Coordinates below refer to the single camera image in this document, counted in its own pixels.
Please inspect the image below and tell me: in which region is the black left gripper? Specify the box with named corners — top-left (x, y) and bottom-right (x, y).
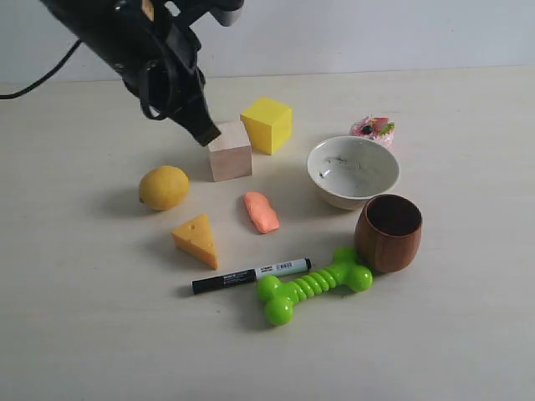
top-left (121, 24), bottom-right (221, 146)

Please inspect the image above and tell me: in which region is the green bone toy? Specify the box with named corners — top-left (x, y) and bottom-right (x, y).
top-left (257, 246), bottom-right (374, 326)

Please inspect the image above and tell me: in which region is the plain wooden cube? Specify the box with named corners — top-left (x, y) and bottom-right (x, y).
top-left (208, 121), bottom-right (252, 182)

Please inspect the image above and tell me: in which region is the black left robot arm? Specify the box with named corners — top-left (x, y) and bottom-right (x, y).
top-left (44, 0), bottom-right (244, 146)

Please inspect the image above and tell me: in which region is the white ceramic bowl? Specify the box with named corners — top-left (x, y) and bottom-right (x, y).
top-left (306, 135), bottom-right (400, 211)

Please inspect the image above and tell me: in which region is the black cable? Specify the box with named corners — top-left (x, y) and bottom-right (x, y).
top-left (0, 39), bottom-right (83, 100)

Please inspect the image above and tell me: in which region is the black white marker pen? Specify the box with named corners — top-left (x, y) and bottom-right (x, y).
top-left (191, 258), bottom-right (312, 295)

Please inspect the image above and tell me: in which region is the yellow cheese wedge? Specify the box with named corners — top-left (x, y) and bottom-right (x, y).
top-left (171, 214), bottom-right (219, 270)

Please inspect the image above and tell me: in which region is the yellow cube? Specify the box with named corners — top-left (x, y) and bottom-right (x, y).
top-left (240, 97), bottom-right (293, 155)

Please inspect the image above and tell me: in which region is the orange soft putty lump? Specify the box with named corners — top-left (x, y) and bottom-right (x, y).
top-left (244, 191), bottom-right (280, 234)

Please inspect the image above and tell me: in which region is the yellow lemon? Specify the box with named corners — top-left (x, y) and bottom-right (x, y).
top-left (139, 165), bottom-right (190, 211)

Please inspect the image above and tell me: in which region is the brown wooden cup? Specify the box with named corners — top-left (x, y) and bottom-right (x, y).
top-left (354, 194), bottom-right (423, 273)

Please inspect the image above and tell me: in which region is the pink toy cake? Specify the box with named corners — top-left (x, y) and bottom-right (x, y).
top-left (349, 115), bottom-right (395, 148)

